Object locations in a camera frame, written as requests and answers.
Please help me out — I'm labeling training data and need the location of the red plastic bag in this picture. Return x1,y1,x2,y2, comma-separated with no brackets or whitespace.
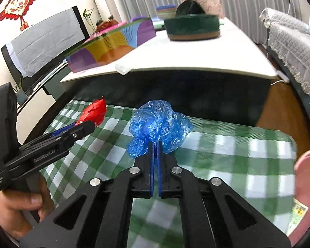
75,97,107,126

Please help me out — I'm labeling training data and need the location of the blue plastic bag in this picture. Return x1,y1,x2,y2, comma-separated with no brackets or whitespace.
127,100,194,159

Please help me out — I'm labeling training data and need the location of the pink plastic trash bin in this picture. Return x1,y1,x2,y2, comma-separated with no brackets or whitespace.
288,151,310,247

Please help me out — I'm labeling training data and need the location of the person left hand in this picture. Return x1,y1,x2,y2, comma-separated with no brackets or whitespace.
0,175,55,241

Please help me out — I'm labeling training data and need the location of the tv cabinet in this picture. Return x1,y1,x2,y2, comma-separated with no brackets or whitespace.
15,64,75,145

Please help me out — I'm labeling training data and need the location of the white plastic wrapper on table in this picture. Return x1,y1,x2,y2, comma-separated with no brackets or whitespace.
115,63,134,75

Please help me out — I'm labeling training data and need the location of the television with grey cover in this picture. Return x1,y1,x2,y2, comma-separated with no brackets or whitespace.
1,6,89,92

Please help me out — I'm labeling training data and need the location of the colourful tin box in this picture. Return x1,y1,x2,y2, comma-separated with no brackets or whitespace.
65,18,156,73

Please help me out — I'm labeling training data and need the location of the green checkered tablecloth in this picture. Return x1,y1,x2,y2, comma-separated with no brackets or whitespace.
41,105,296,247

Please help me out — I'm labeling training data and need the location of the brown teapot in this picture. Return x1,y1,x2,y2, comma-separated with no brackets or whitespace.
96,15,118,32

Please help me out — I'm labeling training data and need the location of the potted bamboo plant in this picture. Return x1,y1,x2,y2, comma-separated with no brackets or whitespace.
82,9,96,32

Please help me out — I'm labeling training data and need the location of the white standing air conditioner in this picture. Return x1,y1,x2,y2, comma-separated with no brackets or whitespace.
88,0,123,24

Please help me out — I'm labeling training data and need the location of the green snack packet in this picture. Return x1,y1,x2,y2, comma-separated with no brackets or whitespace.
286,198,309,236

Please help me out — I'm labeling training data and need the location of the red chinese knot decoration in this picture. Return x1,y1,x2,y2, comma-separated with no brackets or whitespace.
0,0,36,31

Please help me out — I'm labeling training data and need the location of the white coffee table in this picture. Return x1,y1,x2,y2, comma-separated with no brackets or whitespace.
61,18,277,85

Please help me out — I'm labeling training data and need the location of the stack of coloured bowls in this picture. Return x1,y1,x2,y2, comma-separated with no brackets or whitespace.
156,5,177,20

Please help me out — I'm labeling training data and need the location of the dark green round container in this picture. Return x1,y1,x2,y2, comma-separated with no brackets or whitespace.
164,14,220,41

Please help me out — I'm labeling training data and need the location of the white power strip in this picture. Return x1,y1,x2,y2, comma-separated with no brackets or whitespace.
276,70,290,83

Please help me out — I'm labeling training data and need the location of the black bowl tilted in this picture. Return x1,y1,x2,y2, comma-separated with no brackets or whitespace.
175,0,205,17

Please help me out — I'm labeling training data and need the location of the pink lace basket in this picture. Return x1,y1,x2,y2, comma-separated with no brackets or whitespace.
180,0,225,19

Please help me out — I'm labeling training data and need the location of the grey quilted sofa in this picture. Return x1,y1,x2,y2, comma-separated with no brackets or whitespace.
259,7,310,123

